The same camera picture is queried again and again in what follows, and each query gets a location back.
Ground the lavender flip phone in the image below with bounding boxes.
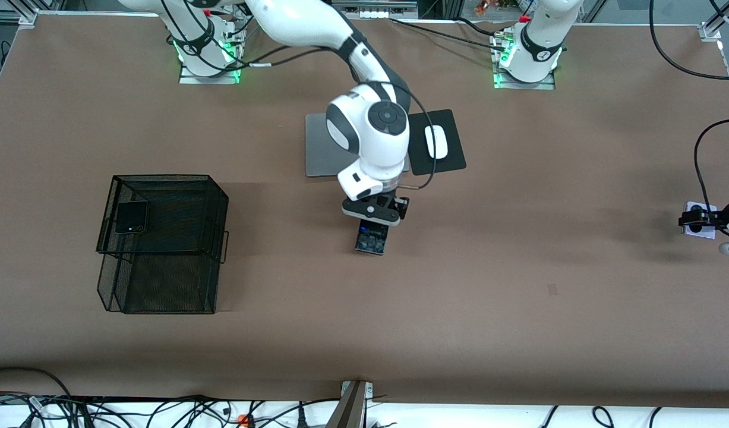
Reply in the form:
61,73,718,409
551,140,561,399
683,202,719,240

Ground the long black smartphone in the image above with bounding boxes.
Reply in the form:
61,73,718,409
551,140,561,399
355,219,392,257

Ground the small black flip phone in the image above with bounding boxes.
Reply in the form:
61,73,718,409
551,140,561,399
115,200,150,235

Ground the white computer mouse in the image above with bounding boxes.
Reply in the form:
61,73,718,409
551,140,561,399
424,125,449,160

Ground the black mouse pad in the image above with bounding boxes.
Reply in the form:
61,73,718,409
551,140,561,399
407,109,467,177

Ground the silver closed laptop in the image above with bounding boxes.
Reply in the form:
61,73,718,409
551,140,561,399
305,113,412,178

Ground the white power strip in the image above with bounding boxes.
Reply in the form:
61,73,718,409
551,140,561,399
332,0,419,18

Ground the black mesh two-tier tray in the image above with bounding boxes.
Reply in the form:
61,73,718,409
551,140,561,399
96,174,230,315

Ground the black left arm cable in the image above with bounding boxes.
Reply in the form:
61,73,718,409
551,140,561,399
693,118,729,210

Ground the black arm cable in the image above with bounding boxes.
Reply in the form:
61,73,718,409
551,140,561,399
161,0,440,192
693,118,729,210

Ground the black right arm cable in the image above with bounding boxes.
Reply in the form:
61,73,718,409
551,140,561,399
161,0,440,192

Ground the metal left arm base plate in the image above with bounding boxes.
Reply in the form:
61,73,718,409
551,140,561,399
494,70,556,91

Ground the black cable on table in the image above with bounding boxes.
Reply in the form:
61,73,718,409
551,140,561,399
390,17,507,51

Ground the grey metal camera pole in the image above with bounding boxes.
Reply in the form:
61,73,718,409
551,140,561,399
326,380,374,428

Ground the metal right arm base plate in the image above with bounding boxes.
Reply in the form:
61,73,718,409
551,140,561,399
179,62,241,85

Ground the black looped floor cable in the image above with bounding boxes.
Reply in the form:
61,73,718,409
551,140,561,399
0,367,77,428

